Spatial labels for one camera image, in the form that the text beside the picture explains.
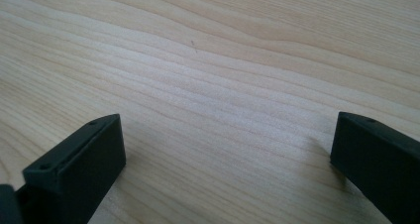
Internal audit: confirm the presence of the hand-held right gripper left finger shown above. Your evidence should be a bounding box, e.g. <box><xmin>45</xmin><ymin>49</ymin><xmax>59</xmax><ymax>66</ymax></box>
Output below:
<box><xmin>15</xmin><ymin>113</ymin><xmax>127</xmax><ymax>224</ymax></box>

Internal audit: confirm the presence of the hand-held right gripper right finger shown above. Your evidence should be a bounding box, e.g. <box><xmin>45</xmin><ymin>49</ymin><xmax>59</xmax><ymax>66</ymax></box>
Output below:
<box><xmin>330</xmin><ymin>111</ymin><xmax>420</xmax><ymax>224</ymax></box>

